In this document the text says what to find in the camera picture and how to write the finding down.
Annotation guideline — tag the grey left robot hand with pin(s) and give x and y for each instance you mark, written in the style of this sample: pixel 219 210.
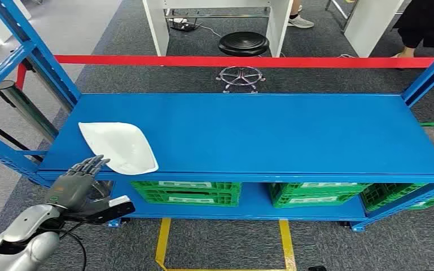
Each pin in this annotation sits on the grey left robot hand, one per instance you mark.
pixel 71 190

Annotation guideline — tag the white curved plastic part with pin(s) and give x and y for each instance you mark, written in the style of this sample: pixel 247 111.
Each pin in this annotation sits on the white curved plastic part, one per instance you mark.
pixel 123 146

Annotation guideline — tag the blue metal shelf rack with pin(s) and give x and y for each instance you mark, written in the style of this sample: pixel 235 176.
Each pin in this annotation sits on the blue metal shelf rack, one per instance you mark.
pixel 239 131

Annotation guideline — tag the white desk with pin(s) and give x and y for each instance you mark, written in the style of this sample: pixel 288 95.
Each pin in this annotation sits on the white desk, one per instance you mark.
pixel 370 26
pixel 157 26

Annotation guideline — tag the black power strip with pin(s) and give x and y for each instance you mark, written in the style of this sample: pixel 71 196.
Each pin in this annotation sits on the black power strip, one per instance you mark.
pixel 183 25

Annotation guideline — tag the red barrier belt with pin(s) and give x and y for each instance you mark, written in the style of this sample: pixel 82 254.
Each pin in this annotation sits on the red barrier belt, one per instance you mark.
pixel 239 61

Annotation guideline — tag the black round stool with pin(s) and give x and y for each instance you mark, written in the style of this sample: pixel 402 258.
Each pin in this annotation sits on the black round stool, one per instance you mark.
pixel 243 43

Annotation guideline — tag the person's foot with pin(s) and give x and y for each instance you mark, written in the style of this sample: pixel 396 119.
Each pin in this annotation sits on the person's foot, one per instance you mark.
pixel 301 21

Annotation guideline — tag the person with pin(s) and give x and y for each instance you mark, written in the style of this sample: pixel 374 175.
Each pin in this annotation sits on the person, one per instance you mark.
pixel 422 22

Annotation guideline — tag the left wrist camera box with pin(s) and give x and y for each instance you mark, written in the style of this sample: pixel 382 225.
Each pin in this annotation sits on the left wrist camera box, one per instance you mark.
pixel 115 209

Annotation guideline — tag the chrome stanchion post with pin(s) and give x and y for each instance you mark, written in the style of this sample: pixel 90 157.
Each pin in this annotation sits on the chrome stanchion post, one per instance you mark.
pixel 26 108

